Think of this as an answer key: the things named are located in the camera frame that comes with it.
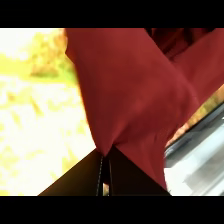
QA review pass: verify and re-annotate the red shirt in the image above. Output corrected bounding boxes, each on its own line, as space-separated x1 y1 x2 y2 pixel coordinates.
63 28 224 191

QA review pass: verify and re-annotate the silver frame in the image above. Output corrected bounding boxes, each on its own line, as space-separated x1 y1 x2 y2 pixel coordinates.
163 113 224 197

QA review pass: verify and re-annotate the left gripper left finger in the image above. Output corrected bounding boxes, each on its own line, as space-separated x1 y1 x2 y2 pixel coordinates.
38 148 103 197

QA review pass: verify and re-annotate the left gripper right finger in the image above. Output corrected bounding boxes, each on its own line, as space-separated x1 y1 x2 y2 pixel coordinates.
107 145 171 197

